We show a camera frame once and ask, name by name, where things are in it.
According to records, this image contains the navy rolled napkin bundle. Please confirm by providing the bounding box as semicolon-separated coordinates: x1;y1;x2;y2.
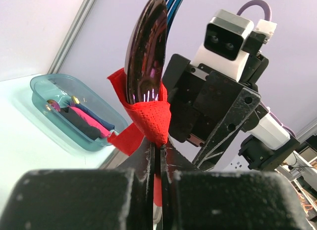
69;96;115;131

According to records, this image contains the black rolled napkin bundle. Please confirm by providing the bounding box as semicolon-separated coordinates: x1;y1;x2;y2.
47;99;101;140

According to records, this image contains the blue transparent plastic bin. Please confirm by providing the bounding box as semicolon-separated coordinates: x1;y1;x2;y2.
30;74;127;152

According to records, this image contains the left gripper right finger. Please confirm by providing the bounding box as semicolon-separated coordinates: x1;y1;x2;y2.
160;143;311;230

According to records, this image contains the purple metal spoon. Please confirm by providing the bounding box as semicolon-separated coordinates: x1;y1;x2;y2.
124;0;167;104

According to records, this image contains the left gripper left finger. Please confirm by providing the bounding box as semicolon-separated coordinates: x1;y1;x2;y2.
0;139;156;230

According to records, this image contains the pink rolled napkin bundle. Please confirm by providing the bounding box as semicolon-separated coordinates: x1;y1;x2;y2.
70;107;110;138

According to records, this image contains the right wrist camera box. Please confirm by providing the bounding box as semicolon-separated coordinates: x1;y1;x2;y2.
191;9;254;82

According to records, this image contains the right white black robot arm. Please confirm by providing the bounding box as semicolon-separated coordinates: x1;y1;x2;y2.
163;54;299;171

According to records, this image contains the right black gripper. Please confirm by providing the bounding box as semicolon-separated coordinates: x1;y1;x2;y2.
162;54;268;171

